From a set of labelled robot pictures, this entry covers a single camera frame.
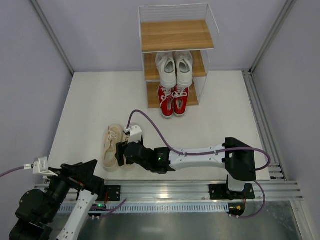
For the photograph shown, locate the beige sneaker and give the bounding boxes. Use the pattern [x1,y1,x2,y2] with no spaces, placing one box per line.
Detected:
[121,123,143,172]
[102,124,123,172]

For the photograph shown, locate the red canvas sneaker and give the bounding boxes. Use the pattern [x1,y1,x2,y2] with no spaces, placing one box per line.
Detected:
[172,85,189,117]
[158,85,174,119]

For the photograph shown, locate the white sneaker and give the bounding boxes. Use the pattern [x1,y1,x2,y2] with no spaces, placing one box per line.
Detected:
[174,51,193,88]
[155,52,177,88]

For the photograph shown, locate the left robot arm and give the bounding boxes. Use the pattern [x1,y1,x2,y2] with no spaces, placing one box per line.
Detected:
[9,159,105,240]

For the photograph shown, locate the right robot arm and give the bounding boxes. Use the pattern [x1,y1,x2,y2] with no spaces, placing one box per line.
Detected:
[115,137,257,197]

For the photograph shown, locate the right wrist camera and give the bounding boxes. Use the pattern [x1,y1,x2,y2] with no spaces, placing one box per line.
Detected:
[122,125,143,143]

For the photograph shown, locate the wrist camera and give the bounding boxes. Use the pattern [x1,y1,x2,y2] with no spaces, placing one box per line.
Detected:
[22,156,58,178]
[122,125,143,143]

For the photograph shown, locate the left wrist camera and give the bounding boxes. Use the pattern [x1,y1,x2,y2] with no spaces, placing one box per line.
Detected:
[22,156,58,178]

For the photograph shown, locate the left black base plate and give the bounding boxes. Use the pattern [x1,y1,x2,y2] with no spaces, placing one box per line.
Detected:
[99,185,122,203]

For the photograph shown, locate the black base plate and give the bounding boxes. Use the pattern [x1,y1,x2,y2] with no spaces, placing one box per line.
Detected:
[208,183,255,201]
[99,185,122,203]

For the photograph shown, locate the white slotted cable duct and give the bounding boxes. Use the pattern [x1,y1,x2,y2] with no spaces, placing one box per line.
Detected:
[59,202,230,214]

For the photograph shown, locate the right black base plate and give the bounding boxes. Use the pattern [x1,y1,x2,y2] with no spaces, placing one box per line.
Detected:
[208,183,255,201]

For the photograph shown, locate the white wire shoe shelf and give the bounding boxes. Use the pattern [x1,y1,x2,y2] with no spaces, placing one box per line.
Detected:
[138,3,220,109]

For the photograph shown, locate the right aluminium frame rail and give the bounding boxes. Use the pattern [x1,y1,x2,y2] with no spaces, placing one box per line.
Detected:
[242,70,287,181]

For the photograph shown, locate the left corner aluminium post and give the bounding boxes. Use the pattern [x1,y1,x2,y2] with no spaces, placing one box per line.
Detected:
[28,0,75,76]

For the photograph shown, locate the corner aluminium post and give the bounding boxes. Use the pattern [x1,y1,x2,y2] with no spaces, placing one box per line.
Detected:
[28,0,75,76]
[249,0,297,74]

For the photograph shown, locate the aluminium mounting rail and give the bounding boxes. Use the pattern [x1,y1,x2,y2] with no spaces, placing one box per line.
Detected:
[106,180,303,203]

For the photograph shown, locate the right corner aluminium post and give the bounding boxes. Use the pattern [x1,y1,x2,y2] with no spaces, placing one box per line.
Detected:
[249,0,297,74]

